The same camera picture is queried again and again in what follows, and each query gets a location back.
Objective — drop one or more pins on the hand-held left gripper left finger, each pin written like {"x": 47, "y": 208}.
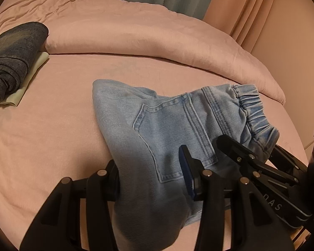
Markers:
{"x": 99, "y": 188}

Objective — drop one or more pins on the light blue denim pants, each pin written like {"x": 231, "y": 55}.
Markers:
{"x": 167, "y": 125}

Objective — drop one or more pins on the peach curtain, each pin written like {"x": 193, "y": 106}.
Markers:
{"x": 246, "y": 7}

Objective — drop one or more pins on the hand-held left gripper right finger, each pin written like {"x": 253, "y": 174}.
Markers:
{"x": 184, "y": 167}

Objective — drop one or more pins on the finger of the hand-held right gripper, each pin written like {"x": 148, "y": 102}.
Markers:
{"x": 290, "y": 159}
{"x": 235, "y": 151}

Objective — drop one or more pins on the dark folded garment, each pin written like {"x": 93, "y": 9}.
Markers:
{"x": 13, "y": 49}

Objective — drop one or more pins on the pale green folded cloth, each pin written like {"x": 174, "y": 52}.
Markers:
{"x": 28, "y": 83}

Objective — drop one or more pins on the pink duvet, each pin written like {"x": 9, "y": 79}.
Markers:
{"x": 146, "y": 28}

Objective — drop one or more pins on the pink bed sheet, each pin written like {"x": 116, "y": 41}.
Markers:
{"x": 55, "y": 136}

